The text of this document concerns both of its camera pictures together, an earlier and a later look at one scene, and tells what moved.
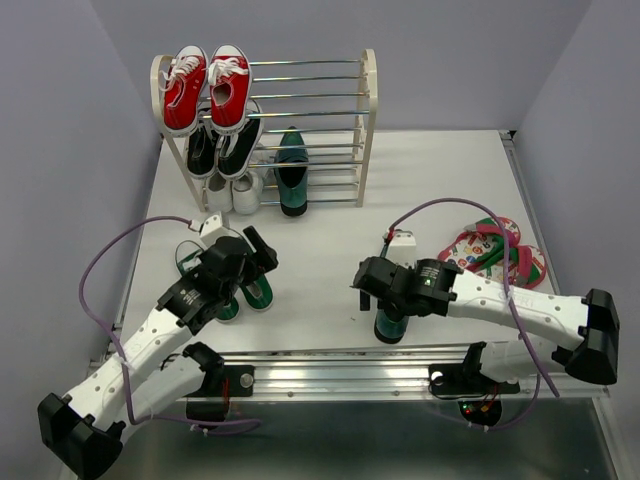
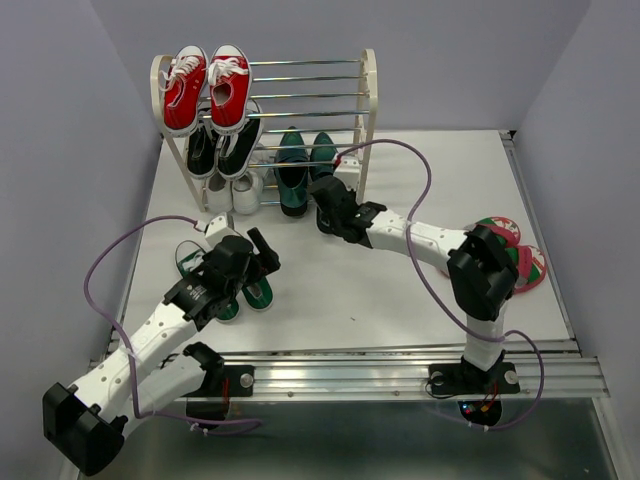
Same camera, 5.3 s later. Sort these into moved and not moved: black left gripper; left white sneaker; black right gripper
Moved: black right gripper
Not moved: left white sneaker; black left gripper
